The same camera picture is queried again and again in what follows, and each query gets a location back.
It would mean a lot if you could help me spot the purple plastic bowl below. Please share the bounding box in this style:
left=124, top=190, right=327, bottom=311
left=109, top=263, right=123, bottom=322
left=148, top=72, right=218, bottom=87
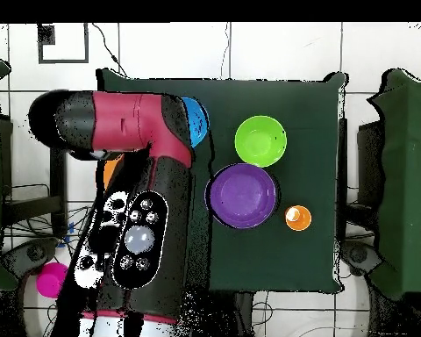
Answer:
left=205, top=162, right=279, bottom=230

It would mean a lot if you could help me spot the large orange plastic bowl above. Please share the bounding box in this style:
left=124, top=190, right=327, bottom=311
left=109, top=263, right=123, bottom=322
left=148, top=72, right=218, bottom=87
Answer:
left=103, top=154, right=125, bottom=190

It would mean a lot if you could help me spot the blue plastic bowl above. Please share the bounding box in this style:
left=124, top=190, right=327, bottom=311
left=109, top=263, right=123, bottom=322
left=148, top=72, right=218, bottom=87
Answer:
left=181, top=97, right=211, bottom=149

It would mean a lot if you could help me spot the green plastic bowl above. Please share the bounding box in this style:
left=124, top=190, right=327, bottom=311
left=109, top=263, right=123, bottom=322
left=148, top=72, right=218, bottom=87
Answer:
left=233, top=115, right=288, bottom=169

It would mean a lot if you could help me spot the orange plastic cup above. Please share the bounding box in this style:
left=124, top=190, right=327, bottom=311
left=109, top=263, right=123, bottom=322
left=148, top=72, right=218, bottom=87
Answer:
left=284, top=204, right=313, bottom=232

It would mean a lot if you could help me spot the dark green tablecloth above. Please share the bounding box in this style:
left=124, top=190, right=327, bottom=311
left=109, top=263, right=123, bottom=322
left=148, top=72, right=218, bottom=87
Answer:
left=96, top=68, right=348, bottom=295

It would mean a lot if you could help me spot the black stand with blue tape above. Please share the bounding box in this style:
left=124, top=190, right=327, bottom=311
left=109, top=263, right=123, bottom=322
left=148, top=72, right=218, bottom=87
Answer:
left=1, top=145, right=69, bottom=240

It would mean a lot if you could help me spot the black box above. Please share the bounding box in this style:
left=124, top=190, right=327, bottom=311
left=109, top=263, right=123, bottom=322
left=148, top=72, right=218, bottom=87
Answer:
left=356, top=120, right=385, bottom=212
left=0, top=115, right=14, bottom=197

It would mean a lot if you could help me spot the pink plastic cup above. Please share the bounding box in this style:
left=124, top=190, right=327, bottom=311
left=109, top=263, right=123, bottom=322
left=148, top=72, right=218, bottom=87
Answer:
left=35, top=262, right=69, bottom=299

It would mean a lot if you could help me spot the tangle of black cables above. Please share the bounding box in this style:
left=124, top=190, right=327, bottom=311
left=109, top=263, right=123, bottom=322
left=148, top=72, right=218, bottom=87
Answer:
left=3, top=204, right=96, bottom=337

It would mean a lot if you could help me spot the black cable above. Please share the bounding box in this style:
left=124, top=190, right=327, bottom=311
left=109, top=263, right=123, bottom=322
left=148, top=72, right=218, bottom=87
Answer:
left=90, top=22, right=129, bottom=79

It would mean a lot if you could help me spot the dark square floor frame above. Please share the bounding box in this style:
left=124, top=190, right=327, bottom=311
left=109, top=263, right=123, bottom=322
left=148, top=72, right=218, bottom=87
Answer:
left=37, top=22, right=89, bottom=65

